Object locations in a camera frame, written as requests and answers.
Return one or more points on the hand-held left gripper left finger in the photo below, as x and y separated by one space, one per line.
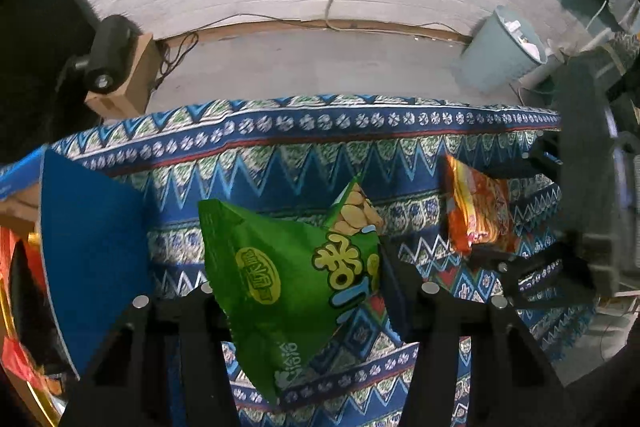
200 332

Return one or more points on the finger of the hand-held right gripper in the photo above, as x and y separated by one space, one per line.
537 164
540 279

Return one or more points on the green snack packet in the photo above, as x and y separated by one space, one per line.
280 267

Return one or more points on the dark cabinet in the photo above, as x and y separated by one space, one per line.
35 57

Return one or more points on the blue cardboard box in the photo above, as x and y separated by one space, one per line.
90 247

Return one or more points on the grey trash bin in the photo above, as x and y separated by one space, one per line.
490 62

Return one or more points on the patterned blue cloth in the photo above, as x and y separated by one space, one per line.
300 157

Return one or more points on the orange striped snack packet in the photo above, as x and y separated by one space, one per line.
475 207

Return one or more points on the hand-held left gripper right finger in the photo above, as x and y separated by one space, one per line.
400 302

